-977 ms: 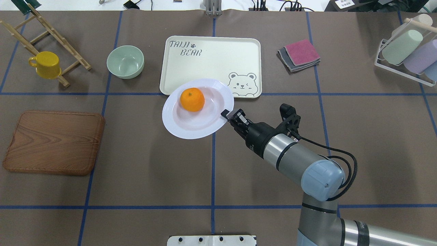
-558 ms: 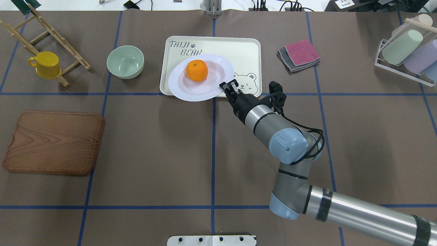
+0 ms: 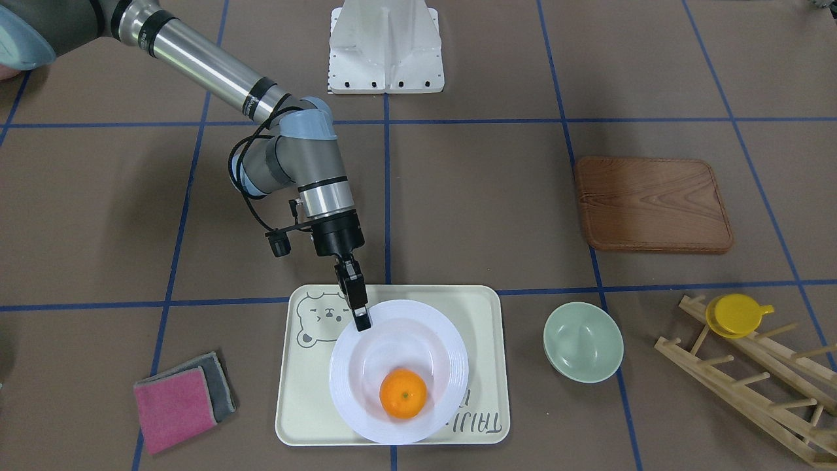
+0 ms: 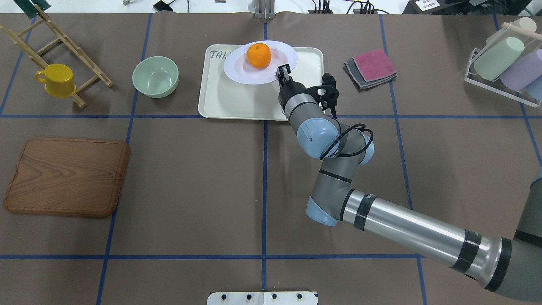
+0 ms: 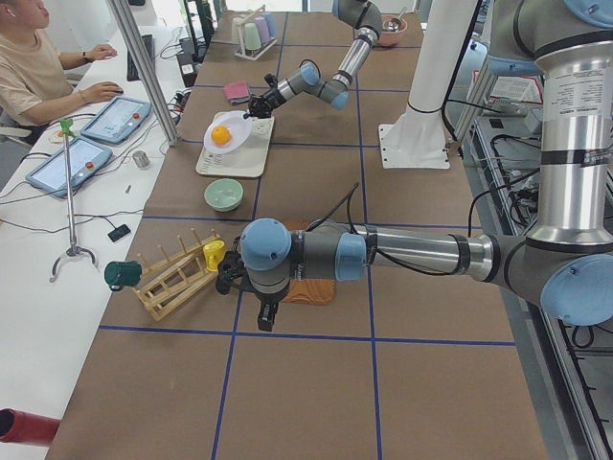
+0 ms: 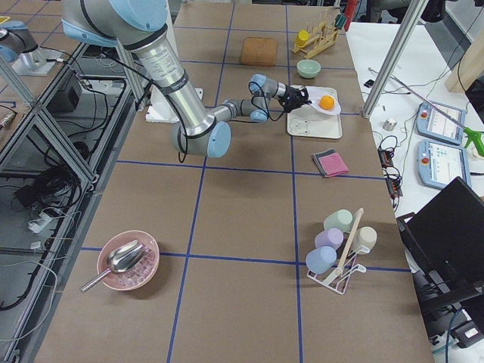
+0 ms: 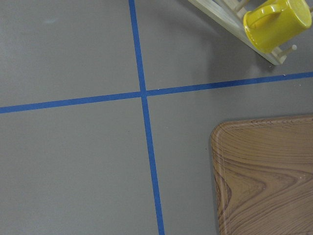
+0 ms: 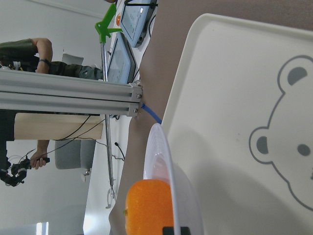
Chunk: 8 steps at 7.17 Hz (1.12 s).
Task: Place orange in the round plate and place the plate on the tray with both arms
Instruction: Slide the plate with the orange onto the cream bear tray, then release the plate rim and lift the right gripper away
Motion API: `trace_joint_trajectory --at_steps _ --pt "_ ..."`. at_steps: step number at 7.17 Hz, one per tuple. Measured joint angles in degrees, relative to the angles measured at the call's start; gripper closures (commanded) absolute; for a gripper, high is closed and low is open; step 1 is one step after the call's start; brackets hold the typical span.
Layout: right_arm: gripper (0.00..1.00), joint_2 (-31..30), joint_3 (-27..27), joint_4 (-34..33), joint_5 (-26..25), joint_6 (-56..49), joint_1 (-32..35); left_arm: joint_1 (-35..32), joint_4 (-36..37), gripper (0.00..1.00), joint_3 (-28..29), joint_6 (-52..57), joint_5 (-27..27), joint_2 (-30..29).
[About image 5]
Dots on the white wire cup rack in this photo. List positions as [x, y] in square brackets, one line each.
[241, 52]

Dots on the pink bowl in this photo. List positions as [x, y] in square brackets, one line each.
[387, 39]

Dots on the green plastic cup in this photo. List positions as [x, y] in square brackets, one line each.
[251, 38]

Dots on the cream rectangular tray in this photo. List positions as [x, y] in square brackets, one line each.
[246, 161]

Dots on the upper teach pendant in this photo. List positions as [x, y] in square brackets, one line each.
[117, 120]

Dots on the blue plastic cup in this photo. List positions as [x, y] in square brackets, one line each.
[271, 24]

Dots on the beige plastic cup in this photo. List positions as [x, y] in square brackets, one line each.
[238, 30]

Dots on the purple plastic cup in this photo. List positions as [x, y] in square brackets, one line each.
[262, 27]

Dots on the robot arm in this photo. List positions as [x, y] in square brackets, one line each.
[564, 263]
[362, 16]

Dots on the grey folded cloth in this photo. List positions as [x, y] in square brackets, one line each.
[240, 99]

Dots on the wooden dish rack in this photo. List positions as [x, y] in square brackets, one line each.
[171, 282]

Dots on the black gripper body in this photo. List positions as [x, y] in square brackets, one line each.
[267, 298]
[259, 103]

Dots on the seated person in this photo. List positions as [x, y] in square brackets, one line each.
[34, 88]

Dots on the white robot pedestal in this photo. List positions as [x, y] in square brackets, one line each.
[417, 140]

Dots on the small metal cylinder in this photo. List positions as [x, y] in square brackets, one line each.
[140, 159]

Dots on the metal scoop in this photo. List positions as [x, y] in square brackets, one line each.
[394, 23]

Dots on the mint green bowl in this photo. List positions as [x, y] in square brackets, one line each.
[224, 194]

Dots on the orange fruit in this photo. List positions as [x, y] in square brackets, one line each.
[221, 135]

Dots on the grabber reaching tool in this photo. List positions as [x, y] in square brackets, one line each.
[74, 250]

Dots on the pink folded cloth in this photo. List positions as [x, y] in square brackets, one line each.
[235, 89]

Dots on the dark green mug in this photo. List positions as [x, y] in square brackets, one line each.
[118, 275]

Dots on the white round plate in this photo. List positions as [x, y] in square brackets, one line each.
[239, 127]

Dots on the red cylinder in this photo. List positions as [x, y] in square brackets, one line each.
[26, 428]

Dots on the small black device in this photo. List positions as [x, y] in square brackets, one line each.
[119, 233]

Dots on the yellow mug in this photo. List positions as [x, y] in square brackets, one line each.
[214, 252]

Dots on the aluminium frame post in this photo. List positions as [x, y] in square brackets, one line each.
[135, 45]

